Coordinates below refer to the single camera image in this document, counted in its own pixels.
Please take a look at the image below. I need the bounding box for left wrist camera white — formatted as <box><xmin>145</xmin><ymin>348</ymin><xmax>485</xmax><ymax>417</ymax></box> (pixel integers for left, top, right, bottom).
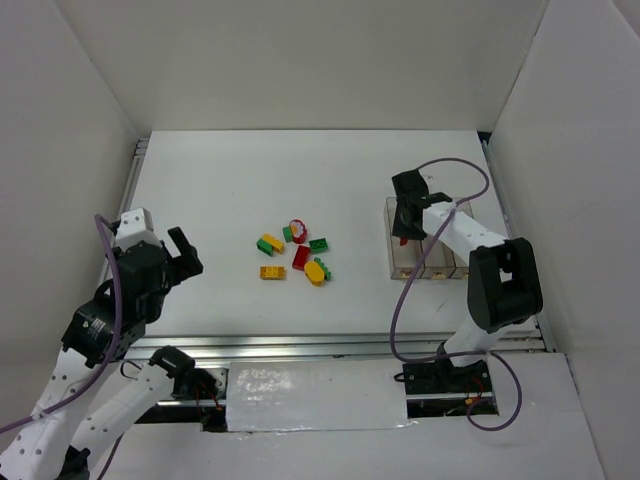
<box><xmin>115</xmin><ymin>208</ymin><xmax>161</xmax><ymax>251</ymax></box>

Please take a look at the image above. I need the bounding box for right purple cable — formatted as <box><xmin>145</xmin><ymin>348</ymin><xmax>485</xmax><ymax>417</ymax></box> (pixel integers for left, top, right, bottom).
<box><xmin>389</xmin><ymin>157</ymin><xmax>524</xmax><ymax>432</ymax></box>

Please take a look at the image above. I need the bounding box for yellow oval lego piece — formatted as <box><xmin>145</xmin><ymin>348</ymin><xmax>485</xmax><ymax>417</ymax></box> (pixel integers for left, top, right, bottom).
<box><xmin>304</xmin><ymin>261</ymin><xmax>326</xmax><ymax>287</ymax></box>

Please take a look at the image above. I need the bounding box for middle clear container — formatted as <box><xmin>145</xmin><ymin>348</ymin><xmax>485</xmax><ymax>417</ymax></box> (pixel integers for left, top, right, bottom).
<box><xmin>415</xmin><ymin>234</ymin><xmax>456</xmax><ymax>280</ymax></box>

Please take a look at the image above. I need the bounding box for right clear container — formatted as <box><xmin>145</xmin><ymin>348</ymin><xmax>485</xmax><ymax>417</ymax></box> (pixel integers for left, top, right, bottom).
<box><xmin>440</xmin><ymin>203</ymin><xmax>481</xmax><ymax>280</ymax></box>

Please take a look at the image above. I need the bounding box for green lego on yellow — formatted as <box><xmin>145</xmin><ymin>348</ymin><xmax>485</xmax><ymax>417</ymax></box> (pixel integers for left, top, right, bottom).
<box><xmin>256</xmin><ymin>238</ymin><xmax>276</xmax><ymax>256</ymax></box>

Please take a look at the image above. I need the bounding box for small green lego brick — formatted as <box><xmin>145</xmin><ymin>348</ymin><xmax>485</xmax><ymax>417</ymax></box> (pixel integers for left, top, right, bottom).
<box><xmin>282</xmin><ymin>226</ymin><xmax>293</xmax><ymax>243</ymax></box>

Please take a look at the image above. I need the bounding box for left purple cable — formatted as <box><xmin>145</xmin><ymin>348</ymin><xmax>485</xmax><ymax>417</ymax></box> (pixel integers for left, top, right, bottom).
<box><xmin>0</xmin><ymin>213</ymin><xmax>126</xmax><ymax>480</ymax></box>

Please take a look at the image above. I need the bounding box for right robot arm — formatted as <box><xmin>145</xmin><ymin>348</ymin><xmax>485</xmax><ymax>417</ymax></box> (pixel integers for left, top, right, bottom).
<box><xmin>391</xmin><ymin>169</ymin><xmax>543</xmax><ymax>387</ymax></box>

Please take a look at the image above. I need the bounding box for purple cable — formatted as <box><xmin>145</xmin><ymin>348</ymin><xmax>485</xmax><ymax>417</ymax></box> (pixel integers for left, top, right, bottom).
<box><xmin>0</xmin><ymin>213</ymin><xmax>126</xmax><ymax>480</ymax></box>
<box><xmin>389</xmin><ymin>157</ymin><xmax>524</xmax><ymax>432</ymax></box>

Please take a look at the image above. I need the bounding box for yellow sloped lego brick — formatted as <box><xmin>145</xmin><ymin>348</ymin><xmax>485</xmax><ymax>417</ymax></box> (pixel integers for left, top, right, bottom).
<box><xmin>262</xmin><ymin>234</ymin><xmax>285</xmax><ymax>254</ymax></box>

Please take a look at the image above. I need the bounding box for red lego brick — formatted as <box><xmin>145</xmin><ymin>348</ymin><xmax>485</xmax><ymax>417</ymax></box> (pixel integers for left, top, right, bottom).
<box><xmin>292</xmin><ymin>244</ymin><xmax>311</xmax><ymax>271</ymax></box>

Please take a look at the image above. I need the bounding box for red flower lego piece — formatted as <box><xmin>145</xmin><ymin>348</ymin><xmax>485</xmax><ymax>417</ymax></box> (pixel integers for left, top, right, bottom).
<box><xmin>289</xmin><ymin>219</ymin><xmax>308</xmax><ymax>244</ymax></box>

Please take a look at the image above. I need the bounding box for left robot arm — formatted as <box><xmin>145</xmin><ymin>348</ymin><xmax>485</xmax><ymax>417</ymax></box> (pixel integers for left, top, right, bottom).
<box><xmin>1</xmin><ymin>227</ymin><xmax>217</xmax><ymax>479</ymax></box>

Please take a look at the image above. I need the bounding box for white foil cover plate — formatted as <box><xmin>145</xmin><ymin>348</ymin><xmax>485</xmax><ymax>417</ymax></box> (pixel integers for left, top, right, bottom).
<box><xmin>226</xmin><ymin>359</ymin><xmax>409</xmax><ymax>432</ymax></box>

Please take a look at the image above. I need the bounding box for green 2x2 lego brick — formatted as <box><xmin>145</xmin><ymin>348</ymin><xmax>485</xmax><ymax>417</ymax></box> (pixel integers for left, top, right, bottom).
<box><xmin>309</xmin><ymin>237</ymin><xmax>329</xmax><ymax>254</ymax></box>

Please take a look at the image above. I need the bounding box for green lego under oval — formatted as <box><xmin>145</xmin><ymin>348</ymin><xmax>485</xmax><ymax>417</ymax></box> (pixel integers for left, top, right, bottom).
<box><xmin>313</xmin><ymin>257</ymin><xmax>332</xmax><ymax>281</ymax></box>

